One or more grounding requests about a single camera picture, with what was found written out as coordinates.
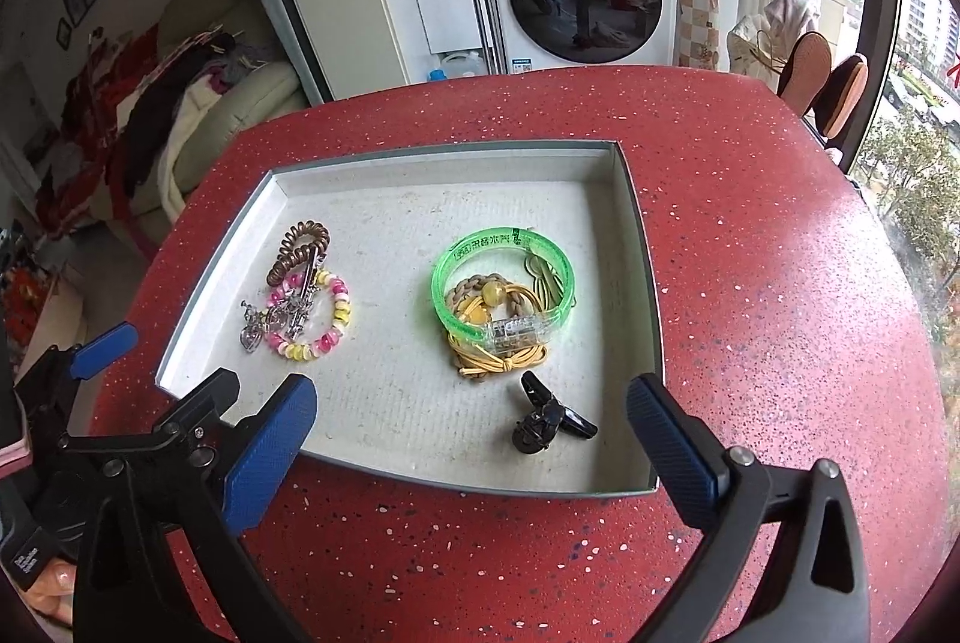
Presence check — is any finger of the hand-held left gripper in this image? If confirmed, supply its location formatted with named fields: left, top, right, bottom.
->
left=64, top=322, right=140, bottom=383
left=150, top=367, right=242, bottom=450

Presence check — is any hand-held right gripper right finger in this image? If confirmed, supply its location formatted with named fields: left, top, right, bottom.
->
left=625, top=373, right=875, bottom=643

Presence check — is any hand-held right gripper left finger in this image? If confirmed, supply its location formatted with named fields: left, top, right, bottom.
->
left=71, top=373, right=320, bottom=643

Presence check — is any silver heart charm bracelet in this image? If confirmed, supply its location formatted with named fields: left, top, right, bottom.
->
left=240, top=260, right=324, bottom=356

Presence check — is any black claw hair clip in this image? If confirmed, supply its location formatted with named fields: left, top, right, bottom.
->
left=510, top=370, right=600, bottom=457

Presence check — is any pink yellow bead bracelet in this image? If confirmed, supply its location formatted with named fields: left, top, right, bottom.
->
left=266, top=268, right=354, bottom=363

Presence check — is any brown spiral hair tie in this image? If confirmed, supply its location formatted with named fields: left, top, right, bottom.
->
left=268, top=221, right=332, bottom=286

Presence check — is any yellow cord bracelet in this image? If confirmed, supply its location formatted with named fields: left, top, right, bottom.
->
left=446, top=283, right=553, bottom=382

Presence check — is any beige hair clip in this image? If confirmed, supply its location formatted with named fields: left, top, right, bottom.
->
left=521, top=253, right=572, bottom=307

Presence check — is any grey shallow tray box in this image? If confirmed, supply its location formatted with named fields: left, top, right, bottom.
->
left=154, top=140, right=667, bottom=502

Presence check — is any beige braided bracelet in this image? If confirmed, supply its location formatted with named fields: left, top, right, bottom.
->
left=444, top=274, right=519, bottom=315

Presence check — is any green translucent bangle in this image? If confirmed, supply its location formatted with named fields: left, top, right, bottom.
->
left=430, top=229, right=578, bottom=348

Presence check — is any person's left hand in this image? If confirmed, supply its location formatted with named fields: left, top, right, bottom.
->
left=22, top=557, right=76, bottom=626

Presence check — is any red patterned box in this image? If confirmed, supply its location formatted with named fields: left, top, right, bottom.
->
left=0, top=260, right=54, bottom=353

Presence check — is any pile of clothes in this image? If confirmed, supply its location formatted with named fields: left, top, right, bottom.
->
left=37, top=23, right=257, bottom=240

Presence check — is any cream sofa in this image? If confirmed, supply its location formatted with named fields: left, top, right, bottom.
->
left=154, top=0, right=309, bottom=240

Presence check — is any beige tote bag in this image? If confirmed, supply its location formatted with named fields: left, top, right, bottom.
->
left=726, top=13, right=789, bottom=82

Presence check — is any translucent plastic jug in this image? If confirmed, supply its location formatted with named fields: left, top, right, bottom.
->
left=439, top=50, right=485, bottom=80

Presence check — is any pale pink cloth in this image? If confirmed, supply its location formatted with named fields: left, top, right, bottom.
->
left=765, top=0, right=821, bottom=41

